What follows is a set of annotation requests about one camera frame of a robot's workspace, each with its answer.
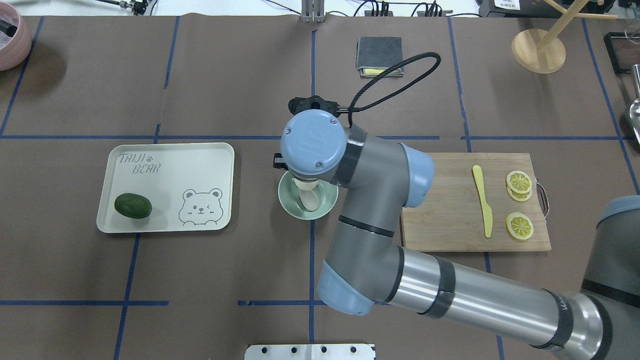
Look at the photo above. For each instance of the middle lemon slice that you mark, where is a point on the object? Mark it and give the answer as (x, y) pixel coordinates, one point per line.
(519, 197)

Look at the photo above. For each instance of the white steamed bun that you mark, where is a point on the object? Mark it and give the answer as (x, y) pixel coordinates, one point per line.
(305, 185)

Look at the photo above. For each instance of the translucent white plastic spoon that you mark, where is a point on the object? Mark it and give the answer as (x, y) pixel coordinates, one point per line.
(309, 200)

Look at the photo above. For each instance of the white bear serving tray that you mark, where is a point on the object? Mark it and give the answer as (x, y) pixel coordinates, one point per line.
(189, 186)

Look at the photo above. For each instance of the dark wooden tray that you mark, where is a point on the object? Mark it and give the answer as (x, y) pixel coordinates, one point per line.
(624, 53)

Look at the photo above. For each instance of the wooden mug tree stand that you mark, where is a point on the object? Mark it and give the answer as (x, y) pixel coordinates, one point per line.
(540, 51)

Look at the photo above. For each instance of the mint green bowl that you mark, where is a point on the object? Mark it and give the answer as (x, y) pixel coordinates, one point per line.
(290, 200)

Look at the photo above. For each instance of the bamboo cutting board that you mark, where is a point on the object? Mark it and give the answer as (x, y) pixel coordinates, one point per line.
(451, 219)

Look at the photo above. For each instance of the aluminium frame post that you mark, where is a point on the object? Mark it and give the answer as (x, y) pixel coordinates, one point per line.
(313, 11)

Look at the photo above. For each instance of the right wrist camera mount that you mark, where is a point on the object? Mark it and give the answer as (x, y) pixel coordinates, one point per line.
(299, 104)

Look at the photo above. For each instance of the green avocado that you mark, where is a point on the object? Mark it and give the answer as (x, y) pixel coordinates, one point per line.
(133, 206)

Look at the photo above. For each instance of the upper lemon slice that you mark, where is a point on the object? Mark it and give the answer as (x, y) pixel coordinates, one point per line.
(518, 182)

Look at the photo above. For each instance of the pink bowl of ice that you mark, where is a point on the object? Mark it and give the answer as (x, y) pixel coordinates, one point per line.
(14, 50)

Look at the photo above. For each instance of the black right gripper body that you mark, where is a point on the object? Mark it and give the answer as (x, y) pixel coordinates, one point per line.
(276, 161)

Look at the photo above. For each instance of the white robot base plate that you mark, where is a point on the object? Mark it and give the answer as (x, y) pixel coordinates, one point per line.
(331, 351)

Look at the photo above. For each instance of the lower lemon slice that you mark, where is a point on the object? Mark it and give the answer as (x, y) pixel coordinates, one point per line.
(519, 226)

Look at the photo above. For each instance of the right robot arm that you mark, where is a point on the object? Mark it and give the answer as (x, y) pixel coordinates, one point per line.
(363, 266)

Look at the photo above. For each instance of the yellow plastic knife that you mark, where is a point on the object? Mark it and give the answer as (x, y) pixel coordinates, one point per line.
(487, 211)

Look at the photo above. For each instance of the metal scoop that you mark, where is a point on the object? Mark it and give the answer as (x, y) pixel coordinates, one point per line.
(634, 109)

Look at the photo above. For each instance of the folded grey yellow cloth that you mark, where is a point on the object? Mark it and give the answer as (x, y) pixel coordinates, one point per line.
(375, 55)

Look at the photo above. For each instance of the lemon slice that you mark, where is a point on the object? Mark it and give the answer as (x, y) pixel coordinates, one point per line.
(519, 197)
(518, 182)
(519, 226)

